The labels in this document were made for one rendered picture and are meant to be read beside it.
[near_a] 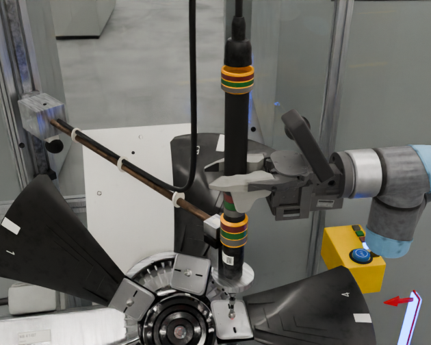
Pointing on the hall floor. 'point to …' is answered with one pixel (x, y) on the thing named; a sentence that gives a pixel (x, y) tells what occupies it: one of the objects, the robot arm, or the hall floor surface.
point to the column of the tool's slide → (1, 23)
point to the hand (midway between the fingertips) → (215, 172)
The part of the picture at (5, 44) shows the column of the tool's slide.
